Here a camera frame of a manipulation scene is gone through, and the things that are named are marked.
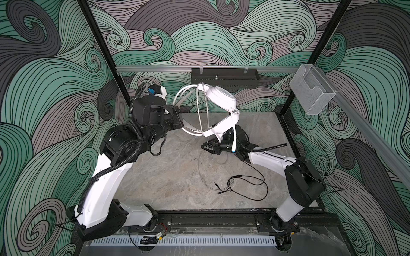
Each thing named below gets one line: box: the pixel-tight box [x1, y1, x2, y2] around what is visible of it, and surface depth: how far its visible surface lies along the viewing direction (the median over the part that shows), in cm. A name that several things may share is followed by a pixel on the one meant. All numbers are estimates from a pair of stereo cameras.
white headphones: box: [172, 83, 240, 138], surface depth 46 cm
